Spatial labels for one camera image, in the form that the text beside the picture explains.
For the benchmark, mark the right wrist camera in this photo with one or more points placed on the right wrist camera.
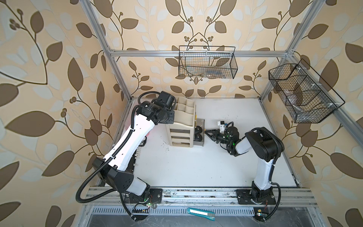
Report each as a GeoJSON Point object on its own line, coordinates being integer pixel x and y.
{"type": "Point", "coordinates": [222, 125]}

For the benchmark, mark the teal utility knife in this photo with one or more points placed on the teal utility knife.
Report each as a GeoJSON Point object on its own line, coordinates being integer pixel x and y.
{"type": "Point", "coordinates": [201, 213]}

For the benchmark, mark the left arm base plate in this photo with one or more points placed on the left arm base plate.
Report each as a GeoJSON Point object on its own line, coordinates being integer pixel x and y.
{"type": "Point", "coordinates": [152, 196]}

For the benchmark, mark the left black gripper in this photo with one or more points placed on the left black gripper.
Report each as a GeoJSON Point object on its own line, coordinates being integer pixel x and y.
{"type": "Point", "coordinates": [170, 119]}

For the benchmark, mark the beige drawer organizer cabinet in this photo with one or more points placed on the beige drawer organizer cabinet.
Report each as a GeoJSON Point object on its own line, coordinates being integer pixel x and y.
{"type": "Point", "coordinates": [181, 132]}

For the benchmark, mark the aluminium front rail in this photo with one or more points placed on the aluminium front rail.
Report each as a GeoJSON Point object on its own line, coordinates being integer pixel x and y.
{"type": "Point", "coordinates": [213, 196]}

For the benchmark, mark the black wire basket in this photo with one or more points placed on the black wire basket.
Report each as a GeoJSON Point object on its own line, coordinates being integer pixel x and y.
{"type": "Point", "coordinates": [307, 96]}
{"type": "Point", "coordinates": [207, 62]}

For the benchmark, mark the black computer mouse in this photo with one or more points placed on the black computer mouse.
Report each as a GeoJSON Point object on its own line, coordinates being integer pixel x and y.
{"type": "Point", "coordinates": [198, 130]}
{"type": "Point", "coordinates": [198, 137]}

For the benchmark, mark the grey drawer of organizer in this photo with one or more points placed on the grey drawer of organizer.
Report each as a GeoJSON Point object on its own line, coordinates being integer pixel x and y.
{"type": "Point", "coordinates": [200, 122]}

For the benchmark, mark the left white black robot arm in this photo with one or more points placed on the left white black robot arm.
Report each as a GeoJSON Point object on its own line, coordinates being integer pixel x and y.
{"type": "Point", "coordinates": [112, 168]}

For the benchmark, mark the right black wire basket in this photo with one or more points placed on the right black wire basket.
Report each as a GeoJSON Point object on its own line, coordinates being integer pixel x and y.
{"type": "Point", "coordinates": [307, 96]}

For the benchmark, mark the black tool strip on table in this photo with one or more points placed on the black tool strip on table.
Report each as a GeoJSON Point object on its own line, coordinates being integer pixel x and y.
{"type": "Point", "coordinates": [137, 153]}

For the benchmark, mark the back black wire basket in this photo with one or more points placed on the back black wire basket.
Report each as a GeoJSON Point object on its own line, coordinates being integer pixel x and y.
{"type": "Point", "coordinates": [207, 62]}

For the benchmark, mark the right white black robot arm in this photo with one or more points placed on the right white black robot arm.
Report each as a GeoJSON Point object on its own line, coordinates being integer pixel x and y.
{"type": "Point", "coordinates": [266, 146]}

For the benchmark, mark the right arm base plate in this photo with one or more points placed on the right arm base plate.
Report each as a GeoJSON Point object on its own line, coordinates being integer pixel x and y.
{"type": "Point", "coordinates": [244, 197]}

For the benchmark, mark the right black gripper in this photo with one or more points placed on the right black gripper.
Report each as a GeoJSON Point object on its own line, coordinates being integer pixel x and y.
{"type": "Point", "coordinates": [216, 132]}

